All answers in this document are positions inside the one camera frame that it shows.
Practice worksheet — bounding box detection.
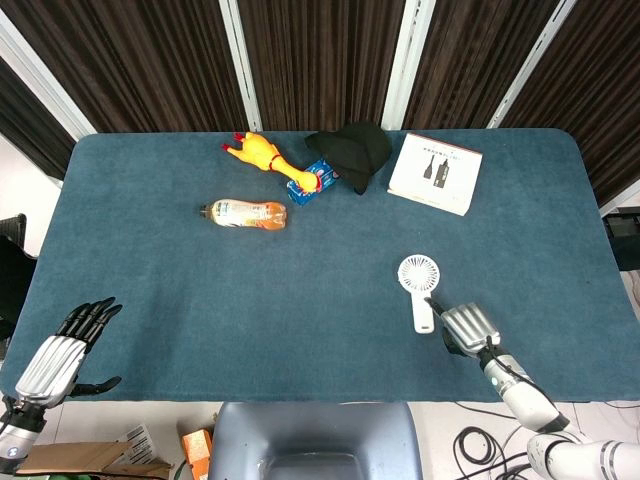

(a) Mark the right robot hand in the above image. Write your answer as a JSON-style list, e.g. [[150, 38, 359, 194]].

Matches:
[[424, 297, 502, 358]]

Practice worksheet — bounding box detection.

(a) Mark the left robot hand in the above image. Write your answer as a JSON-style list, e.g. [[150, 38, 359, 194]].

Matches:
[[14, 296, 124, 403]]

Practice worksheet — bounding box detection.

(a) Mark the white handheld fan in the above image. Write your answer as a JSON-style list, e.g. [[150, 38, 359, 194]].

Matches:
[[397, 254, 443, 335]]

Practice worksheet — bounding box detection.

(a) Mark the brown cardboard box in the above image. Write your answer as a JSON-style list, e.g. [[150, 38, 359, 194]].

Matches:
[[17, 439, 174, 477]]

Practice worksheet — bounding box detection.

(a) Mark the white barcode label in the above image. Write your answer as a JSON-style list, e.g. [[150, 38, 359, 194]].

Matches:
[[118, 423, 160, 466]]

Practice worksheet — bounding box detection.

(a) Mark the white product box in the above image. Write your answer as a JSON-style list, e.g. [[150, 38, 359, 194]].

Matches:
[[386, 132, 484, 218]]

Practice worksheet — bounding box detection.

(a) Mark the orange small box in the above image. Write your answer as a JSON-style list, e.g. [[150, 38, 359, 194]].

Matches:
[[181, 428, 214, 474]]

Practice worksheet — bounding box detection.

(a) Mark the blue table cloth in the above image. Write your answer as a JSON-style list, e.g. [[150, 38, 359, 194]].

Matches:
[[0, 128, 640, 404]]

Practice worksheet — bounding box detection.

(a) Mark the black equipment case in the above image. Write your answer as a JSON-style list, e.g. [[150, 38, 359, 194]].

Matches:
[[602, 210, 640, 272]]

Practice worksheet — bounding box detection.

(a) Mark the blue snack packet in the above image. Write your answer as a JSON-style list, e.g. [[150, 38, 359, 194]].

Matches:
[[286, 158, 342, 208]]

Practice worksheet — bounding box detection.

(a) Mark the black knit hat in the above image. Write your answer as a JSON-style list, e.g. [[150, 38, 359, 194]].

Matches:
[[305, 121, 393, 196]]

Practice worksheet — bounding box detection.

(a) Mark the orange drink plastic bottle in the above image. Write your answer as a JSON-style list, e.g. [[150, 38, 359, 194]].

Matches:
[[199, 198, 290, 233]]

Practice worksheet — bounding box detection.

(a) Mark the yellow rubber chicken toy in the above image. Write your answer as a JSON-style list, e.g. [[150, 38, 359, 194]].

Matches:
[[221, 131, 324, 195]]

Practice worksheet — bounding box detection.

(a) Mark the black floor cable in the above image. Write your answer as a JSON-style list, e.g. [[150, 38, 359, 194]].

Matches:
[[452, 399, 640, 480]]

